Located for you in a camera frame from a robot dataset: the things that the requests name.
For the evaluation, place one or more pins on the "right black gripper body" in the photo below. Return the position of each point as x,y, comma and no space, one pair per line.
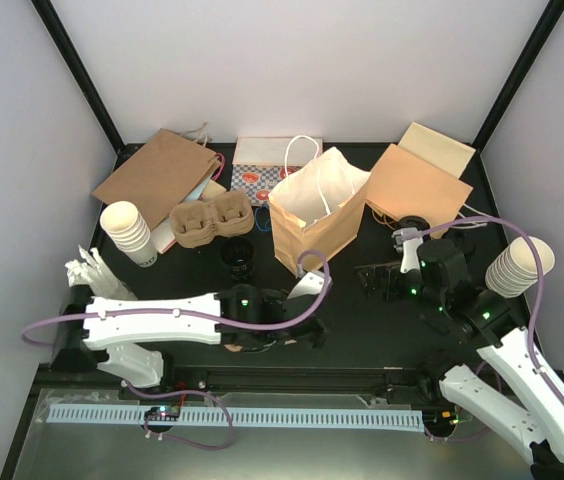
400,293

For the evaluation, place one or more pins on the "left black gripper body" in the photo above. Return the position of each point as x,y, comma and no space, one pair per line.
315,338

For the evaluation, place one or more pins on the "single pulp cup carrier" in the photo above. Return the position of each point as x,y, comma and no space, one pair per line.
234,348

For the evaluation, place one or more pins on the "orange kraft paper bag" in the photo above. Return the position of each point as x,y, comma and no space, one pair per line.
316,211

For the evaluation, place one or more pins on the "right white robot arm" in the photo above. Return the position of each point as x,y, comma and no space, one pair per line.
434,273

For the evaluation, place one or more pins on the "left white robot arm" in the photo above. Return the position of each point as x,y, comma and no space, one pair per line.
110,335

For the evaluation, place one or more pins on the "black lid stack left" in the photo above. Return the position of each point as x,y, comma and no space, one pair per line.
410,225

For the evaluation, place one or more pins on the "black lid stack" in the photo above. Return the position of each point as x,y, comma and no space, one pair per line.
462,241
410,225

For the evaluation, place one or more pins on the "black lid stack right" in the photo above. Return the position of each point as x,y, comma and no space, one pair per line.
462,241

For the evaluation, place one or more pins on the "orange flat bag right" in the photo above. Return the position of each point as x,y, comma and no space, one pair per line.
402,185

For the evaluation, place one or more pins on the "right stack of paper cups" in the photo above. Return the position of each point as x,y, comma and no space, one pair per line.
514,271

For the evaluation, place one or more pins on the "stack of paper cups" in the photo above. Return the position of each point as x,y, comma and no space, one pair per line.
514,271
125,226

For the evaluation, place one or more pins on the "tan flat paper bag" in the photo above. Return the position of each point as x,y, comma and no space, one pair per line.
439,150

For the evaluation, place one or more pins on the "stack of pulp cup carriers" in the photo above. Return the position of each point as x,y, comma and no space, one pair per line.
197,223

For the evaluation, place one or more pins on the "checkered printed paper bag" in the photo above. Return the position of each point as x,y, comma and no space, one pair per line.
260,163

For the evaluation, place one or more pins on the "brown flat paper bag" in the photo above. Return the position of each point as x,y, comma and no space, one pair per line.
161,174

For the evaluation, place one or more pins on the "left stack of paper cups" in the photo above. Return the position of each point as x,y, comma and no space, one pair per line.
125,226

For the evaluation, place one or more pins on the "bundle of wrapped straws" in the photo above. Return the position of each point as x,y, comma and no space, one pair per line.
91,270

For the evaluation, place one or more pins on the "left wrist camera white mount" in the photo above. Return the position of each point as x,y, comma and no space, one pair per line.
315,284

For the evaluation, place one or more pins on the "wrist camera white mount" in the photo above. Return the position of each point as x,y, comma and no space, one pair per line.
407,241
315,284

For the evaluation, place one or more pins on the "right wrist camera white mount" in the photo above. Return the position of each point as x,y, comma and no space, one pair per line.
407,241

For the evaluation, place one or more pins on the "blue slotted cable duct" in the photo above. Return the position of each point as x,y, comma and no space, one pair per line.
239,417

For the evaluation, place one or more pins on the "right black frame post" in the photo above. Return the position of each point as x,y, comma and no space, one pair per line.
540,34

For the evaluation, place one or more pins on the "black frame post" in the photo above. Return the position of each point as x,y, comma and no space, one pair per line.
540,34
61,39

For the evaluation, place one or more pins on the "left black frame post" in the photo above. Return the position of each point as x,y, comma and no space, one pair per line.
61,39

